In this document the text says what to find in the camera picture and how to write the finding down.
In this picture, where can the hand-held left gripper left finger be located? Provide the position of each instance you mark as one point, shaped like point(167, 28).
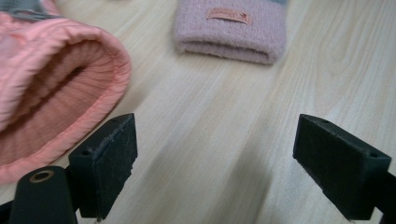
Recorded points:
point(107, 168)

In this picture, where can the coral ski glove grey palm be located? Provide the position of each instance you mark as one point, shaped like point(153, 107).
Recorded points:
point(53, 93)

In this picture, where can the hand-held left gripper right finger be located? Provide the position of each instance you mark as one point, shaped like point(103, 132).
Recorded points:
point(339, 174)

